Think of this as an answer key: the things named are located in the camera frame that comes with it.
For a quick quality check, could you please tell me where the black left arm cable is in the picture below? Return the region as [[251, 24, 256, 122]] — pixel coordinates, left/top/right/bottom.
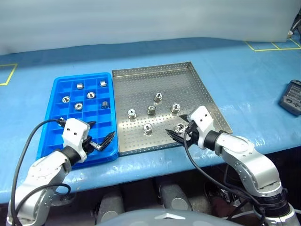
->
[[9, 119, 71, 226]]

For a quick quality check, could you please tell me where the dark grey rounded shape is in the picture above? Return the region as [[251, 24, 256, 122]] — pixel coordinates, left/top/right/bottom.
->
[[158, 182, 193, 211], [96, 188, 125, 224]]

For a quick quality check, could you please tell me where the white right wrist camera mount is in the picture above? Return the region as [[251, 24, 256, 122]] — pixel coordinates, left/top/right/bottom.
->
[[187, 105, 214, 149]]

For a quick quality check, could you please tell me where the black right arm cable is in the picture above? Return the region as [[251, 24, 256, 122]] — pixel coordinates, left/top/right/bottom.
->
[[183, 130, 268, 226]]

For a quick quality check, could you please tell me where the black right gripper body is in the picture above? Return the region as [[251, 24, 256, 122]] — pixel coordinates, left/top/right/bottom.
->
[[184, 120, 200, 145]]

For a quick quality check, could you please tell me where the perforated metal tray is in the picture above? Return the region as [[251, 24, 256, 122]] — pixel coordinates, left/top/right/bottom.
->
[[111, 62, 234, 156]]

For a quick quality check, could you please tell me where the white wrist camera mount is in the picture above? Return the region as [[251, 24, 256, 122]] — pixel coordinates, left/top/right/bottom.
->
[[61, 118, 91, 163], [187, 105, 214, 149]]

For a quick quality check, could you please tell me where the blue compartment tray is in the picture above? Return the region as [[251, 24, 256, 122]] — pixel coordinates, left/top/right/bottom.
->
[[37, 72, 119, 168]]

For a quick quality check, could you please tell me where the black handheld device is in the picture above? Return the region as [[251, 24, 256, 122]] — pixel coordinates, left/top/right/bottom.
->
[[278, 79, 301, 116]]

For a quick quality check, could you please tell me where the grey robot torso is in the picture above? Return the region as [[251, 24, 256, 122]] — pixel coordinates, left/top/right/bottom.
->
[[96, 208, 236, 226]]

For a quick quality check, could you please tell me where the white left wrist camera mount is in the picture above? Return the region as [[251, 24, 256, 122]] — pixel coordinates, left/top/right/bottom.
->
[[61, 118, 91, 163]]

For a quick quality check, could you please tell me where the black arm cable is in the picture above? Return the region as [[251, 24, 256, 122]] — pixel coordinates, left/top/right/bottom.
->
[[183, 130, 268, 226], [9, 119, 71, 226]]

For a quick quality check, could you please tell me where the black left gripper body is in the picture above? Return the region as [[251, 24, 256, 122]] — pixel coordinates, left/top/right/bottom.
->
[[82, 136, 104, 155]]

